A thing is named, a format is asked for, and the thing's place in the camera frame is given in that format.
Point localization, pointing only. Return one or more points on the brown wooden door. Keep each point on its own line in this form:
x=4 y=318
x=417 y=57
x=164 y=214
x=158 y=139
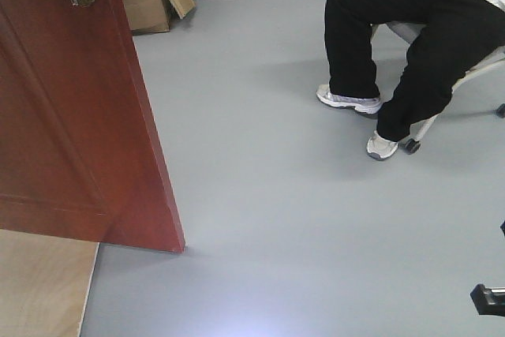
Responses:
x=80 y=153

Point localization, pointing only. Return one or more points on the plywood door platform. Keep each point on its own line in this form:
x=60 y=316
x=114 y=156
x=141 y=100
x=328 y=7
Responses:
x=45 y=283

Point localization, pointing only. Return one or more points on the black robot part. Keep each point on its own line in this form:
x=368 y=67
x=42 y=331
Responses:
x=488 y=301

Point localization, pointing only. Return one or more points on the open cardboard box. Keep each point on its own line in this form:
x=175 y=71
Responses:
x=153 y=16

